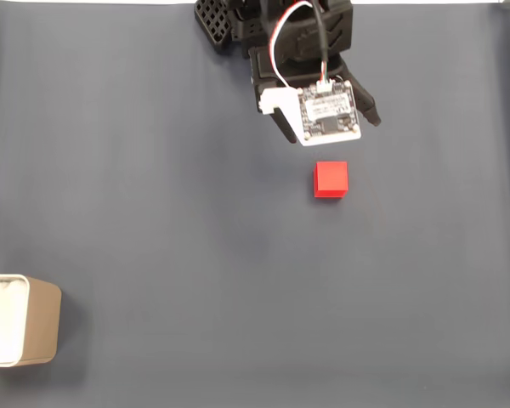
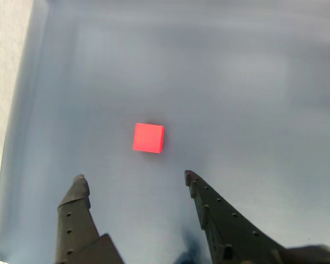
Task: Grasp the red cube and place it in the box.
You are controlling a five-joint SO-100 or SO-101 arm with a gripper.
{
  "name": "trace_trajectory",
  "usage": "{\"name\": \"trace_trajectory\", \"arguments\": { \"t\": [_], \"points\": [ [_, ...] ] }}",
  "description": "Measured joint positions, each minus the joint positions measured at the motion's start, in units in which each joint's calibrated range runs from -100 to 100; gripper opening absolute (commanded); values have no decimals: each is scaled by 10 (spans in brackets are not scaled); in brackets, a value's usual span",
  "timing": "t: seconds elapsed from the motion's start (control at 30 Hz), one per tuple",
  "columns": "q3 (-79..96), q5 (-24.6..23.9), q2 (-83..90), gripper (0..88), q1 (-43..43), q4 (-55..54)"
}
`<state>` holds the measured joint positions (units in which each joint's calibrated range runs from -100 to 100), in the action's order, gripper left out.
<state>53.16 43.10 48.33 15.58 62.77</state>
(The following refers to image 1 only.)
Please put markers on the red cube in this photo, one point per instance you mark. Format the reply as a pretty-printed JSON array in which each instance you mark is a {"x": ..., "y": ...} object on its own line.
[{"x": 330, "y": 179}]

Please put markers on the beige box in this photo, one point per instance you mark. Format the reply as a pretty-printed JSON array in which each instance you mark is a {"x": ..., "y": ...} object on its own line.
[{"x": 42, "y": 323}]

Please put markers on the dark blue table mat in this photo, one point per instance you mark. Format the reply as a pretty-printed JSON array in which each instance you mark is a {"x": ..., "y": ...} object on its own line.
[{"x": 153, "y": 234}]

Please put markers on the white camera circuit board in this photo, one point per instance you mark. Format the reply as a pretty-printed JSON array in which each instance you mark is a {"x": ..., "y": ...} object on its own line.
[{"x": 327, "y": 110}]

